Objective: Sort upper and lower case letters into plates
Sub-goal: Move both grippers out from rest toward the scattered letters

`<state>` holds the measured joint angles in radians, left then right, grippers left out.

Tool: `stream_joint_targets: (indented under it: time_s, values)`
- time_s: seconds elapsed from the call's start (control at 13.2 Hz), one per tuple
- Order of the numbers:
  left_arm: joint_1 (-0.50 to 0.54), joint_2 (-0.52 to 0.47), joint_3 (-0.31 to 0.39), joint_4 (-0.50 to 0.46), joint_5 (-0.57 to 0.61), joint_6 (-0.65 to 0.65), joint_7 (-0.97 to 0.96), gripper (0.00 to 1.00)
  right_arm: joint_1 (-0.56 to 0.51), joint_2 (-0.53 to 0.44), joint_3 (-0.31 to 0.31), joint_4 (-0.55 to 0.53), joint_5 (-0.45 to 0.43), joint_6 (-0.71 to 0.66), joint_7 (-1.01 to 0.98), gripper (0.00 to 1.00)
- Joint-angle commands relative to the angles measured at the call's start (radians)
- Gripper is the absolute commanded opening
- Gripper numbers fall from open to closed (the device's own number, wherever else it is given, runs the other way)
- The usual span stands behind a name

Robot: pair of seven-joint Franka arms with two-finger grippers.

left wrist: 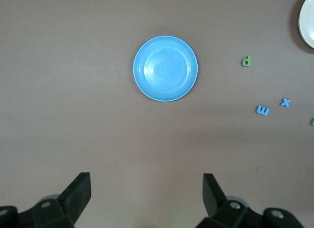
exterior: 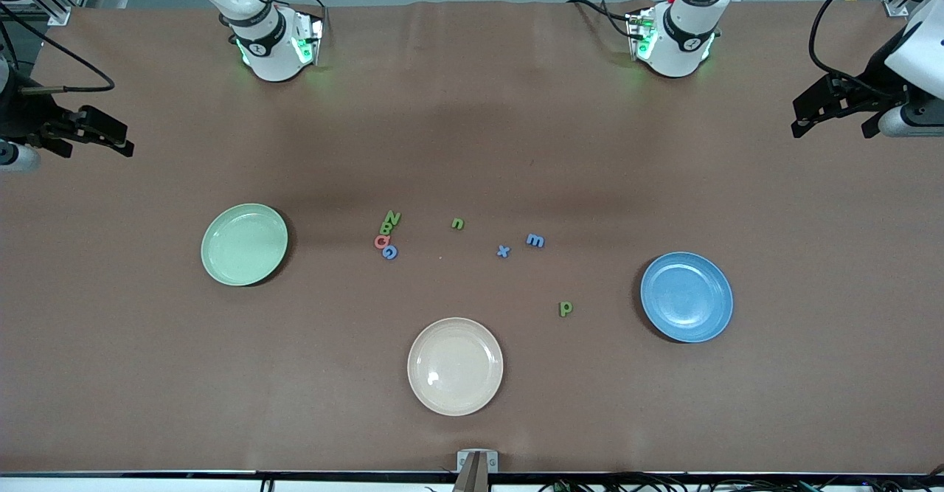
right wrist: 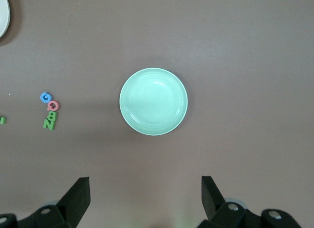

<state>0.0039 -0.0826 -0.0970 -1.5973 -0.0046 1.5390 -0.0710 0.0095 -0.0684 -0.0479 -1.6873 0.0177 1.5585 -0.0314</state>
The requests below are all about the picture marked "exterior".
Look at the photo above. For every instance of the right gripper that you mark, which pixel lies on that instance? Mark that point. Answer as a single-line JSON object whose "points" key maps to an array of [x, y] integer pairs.
{"points": [[21, 117]]}

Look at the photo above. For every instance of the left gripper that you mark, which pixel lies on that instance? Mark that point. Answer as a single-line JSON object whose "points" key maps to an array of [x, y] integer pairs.
{"points": [[877, 77]]}

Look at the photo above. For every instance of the red foam letter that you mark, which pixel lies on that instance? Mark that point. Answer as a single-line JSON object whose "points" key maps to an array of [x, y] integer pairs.
{"points": [[377, 241]]}

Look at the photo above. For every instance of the blue foam letter G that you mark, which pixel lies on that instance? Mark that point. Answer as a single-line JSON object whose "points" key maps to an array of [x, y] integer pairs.
{"points": [[384, 253]]}

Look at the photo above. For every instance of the blue foam letter m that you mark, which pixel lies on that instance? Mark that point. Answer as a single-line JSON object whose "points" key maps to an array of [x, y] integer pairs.
{"points": [[535, 237]]}

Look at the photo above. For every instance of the green foam letter p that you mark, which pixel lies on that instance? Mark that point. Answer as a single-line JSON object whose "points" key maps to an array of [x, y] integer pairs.
{"points": [[562, 309]]}

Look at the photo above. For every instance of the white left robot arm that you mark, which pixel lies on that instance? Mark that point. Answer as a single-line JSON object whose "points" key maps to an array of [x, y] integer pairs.
{"points": [[686, 27]]}

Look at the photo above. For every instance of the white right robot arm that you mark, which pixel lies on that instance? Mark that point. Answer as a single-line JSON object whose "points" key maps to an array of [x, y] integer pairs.
{"points": [[269, 49]]}

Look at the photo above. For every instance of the green plate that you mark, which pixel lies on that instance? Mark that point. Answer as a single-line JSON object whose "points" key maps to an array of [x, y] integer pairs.
{"points": [[243, 248]]}

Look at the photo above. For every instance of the blue plate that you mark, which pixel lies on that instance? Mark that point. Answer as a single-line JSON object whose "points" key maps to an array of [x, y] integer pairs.
{"points": [[686, 296]]}

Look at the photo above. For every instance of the brown table mat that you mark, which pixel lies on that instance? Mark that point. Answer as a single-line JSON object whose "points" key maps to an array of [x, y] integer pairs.
{"points": [[472, 145]]}

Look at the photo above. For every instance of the cream plate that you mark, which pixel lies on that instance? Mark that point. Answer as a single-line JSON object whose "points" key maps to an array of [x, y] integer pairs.
{"points": [[455, 366]]}

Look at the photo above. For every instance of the grey metal camera bracket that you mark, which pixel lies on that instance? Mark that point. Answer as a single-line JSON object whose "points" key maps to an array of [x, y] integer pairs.
{"points": [[464, 461]]}

